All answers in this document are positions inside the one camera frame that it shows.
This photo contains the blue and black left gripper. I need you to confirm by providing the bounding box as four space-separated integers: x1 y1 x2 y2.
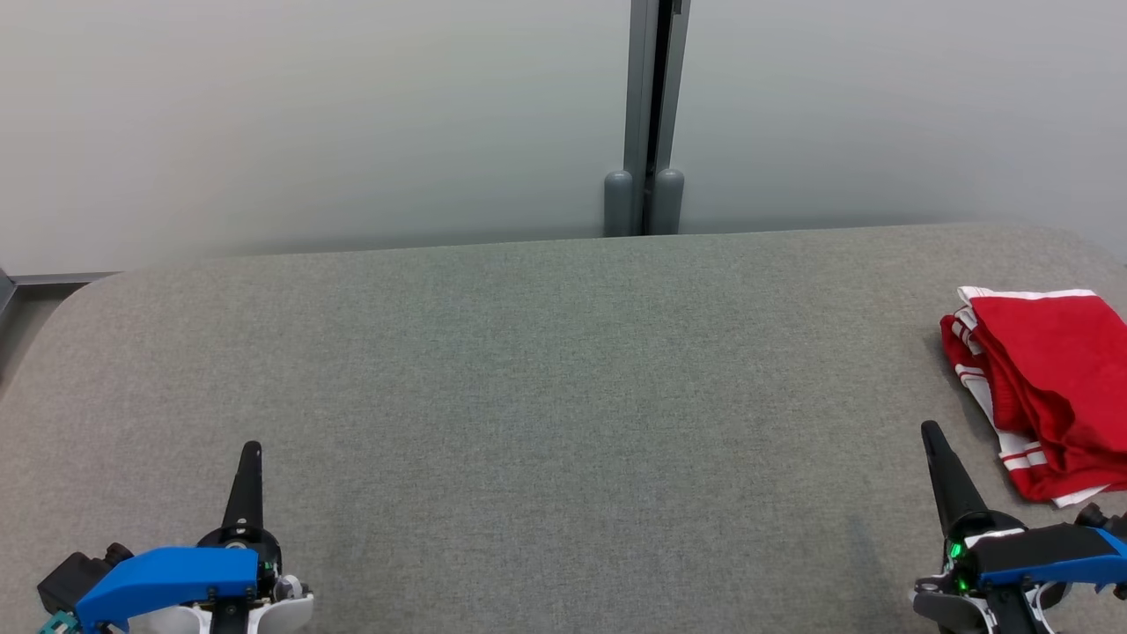
74 440 284 631

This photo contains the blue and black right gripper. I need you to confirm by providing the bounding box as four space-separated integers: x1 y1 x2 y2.
910 420 1127 634

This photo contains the red jersey with white sleeves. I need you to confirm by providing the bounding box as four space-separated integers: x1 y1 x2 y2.
939 308 1112 509

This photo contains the grey metal floor rail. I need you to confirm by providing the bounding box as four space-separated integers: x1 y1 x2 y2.
0 269 122 322

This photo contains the grey metal partition post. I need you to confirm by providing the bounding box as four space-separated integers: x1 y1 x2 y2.
623 0 692 237

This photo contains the grey cylindrical post foot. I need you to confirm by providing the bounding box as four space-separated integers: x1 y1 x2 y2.
603 170 635 239
653 168 686 236

